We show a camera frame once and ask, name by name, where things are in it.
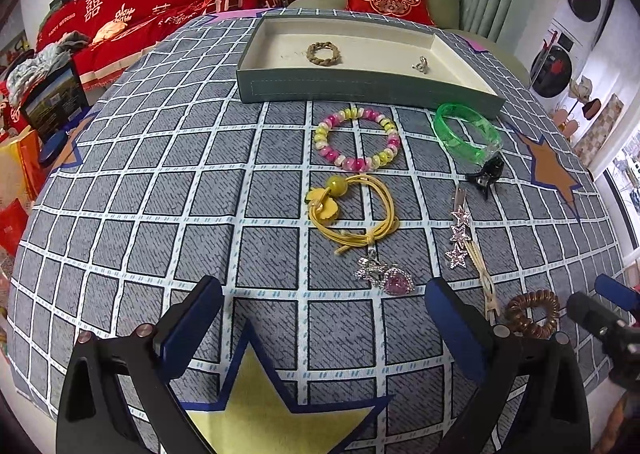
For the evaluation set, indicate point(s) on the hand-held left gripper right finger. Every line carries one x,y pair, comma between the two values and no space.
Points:
460,329

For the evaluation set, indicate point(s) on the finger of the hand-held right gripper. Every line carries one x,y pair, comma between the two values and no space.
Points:
615,291
592,316

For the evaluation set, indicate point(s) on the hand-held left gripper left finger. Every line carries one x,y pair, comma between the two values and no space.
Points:
192,314

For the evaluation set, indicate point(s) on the green translucent bangle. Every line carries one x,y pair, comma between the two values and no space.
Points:
442,133

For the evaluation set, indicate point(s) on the grey-green jewelry tray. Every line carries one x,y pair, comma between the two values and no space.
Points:
360,86

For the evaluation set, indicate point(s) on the purple heart silver pendant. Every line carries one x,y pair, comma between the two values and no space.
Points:
397,280

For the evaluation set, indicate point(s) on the silver star hair clip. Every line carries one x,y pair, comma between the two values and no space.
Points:
457,234

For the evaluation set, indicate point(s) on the black claw hair clip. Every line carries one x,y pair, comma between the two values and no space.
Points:
487,173

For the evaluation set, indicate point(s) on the checkered beige box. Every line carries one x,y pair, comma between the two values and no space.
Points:
600,131

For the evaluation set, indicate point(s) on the blue round object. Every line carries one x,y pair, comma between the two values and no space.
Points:
55,148

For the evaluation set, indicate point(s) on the red orange bags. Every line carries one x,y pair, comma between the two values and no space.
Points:
20,173

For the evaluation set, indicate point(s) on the black picture box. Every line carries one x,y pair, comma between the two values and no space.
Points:
55,98

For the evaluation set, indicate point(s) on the small silver charm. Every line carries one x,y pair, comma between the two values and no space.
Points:
420,64

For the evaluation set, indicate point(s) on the pile of grey clothes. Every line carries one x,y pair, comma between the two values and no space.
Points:
45,58

